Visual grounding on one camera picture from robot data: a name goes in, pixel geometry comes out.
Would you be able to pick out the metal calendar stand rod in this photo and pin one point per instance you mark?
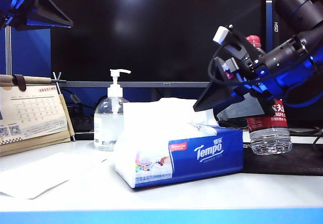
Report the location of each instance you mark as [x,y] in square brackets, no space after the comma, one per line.
[58,85]

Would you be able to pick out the clear alcohol pump bottle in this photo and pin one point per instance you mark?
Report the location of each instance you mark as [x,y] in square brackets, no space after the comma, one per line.
[106,128]

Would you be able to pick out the black keyboard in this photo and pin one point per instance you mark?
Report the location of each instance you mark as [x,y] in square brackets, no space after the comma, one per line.
[83,124]

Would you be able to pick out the beige desk calendar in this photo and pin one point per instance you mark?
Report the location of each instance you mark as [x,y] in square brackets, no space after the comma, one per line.
[30,113]

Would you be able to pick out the black mouse mat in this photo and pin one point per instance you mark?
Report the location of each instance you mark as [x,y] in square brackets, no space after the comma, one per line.
[302,161]

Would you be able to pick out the large black monitor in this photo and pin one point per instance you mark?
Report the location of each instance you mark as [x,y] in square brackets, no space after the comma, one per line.
[126,32]

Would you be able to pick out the blue Tempo tissue pack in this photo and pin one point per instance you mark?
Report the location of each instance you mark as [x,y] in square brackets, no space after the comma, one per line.
[202,158]

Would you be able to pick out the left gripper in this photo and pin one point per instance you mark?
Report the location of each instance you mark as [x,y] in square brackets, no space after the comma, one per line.
[17,2]

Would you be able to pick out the red-capped plastic water bottle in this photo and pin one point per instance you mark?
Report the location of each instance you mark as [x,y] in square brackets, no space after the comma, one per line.
[270,138]

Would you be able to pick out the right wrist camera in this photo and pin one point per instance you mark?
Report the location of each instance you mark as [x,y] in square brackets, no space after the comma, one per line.
[222,34]

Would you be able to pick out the black HSD monitor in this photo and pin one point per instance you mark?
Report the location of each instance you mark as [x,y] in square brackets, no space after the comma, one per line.
[275,7]

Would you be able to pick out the flat white paper sheet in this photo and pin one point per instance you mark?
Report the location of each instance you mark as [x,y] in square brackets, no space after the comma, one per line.
[45,176]

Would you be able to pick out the black right camera bracket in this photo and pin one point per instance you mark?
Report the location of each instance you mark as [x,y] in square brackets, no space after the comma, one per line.
[242,47]

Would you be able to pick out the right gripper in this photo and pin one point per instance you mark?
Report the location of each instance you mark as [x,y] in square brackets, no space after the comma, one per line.
[255,82]

